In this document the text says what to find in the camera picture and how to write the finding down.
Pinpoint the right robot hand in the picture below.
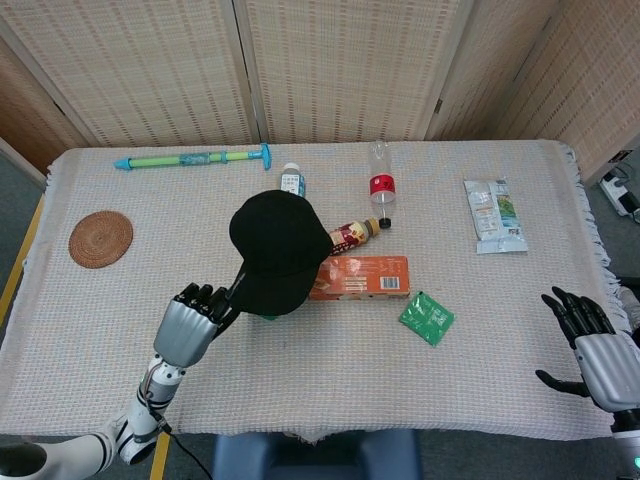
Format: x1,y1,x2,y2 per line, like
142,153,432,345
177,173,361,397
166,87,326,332
534,285,640,414

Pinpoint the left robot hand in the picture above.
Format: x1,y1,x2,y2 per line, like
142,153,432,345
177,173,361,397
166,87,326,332
152,282,236,370

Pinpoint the black baseball cap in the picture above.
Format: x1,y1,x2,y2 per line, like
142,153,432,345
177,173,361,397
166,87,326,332
228,189,335,317

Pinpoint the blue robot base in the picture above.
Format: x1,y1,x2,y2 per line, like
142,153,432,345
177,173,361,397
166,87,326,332
212,428,424,480

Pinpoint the round woven rattan coaster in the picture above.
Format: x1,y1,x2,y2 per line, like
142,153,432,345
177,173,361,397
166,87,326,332
68,210,135,270

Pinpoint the beige woven tablecloth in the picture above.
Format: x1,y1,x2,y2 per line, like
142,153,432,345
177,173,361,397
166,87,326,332
0,139,634,444

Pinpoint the white power strip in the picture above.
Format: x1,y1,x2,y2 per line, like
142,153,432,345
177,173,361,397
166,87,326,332
599,169,640,219

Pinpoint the green and blue water squirter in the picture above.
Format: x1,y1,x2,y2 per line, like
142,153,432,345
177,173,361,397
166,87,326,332
113,143,272,172

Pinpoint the white snack bag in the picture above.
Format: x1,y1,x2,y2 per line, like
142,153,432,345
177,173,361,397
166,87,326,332
462,177,529,256

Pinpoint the green sachet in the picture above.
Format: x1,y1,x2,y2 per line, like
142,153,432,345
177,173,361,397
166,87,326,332
398,290,456,348

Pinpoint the small bottle with white cap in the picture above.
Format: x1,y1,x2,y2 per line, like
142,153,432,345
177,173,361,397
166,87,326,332
279,162,307,199

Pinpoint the brown bottle with black cap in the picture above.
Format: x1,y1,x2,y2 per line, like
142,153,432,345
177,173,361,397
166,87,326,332
327,217,394,257

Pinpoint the orange biscuit box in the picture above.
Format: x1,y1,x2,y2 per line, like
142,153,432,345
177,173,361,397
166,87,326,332
307,255,411,302

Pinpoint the clear bottle with red label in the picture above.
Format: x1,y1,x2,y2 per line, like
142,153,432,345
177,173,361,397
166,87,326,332
368,141,397,220

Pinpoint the woven folding screen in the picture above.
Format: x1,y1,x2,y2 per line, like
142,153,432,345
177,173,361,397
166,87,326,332
0,0,640,186

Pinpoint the black cable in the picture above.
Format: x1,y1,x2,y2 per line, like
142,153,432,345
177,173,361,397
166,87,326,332
147,407,215,480

